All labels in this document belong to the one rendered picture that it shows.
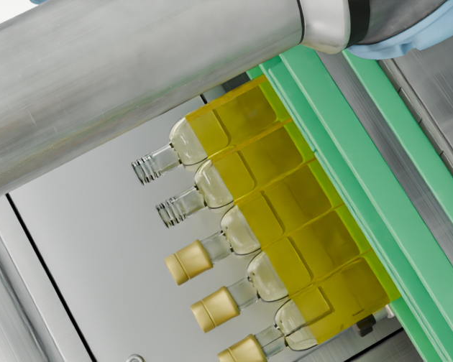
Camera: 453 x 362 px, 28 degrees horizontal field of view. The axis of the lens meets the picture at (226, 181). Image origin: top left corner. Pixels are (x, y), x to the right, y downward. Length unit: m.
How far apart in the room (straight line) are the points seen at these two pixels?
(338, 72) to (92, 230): 0.39
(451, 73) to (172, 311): 0.44
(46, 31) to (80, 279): 0.67
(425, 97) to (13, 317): 0.56
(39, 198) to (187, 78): 0.67
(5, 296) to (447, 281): 0.54
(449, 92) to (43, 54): 0.51
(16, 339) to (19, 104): 0.68
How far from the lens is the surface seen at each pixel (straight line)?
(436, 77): 0.90
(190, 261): 0.97
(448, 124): 0.89
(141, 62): 0.48
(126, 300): 1.11
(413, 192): 0.88
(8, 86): 0.48
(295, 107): 0.97
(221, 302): 0.96
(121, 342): 1.11
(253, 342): 0.96
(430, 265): 0.87
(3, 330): 1.14
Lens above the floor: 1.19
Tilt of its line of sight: 8 degrees down
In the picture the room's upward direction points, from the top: 119 degrees counter-clockwise
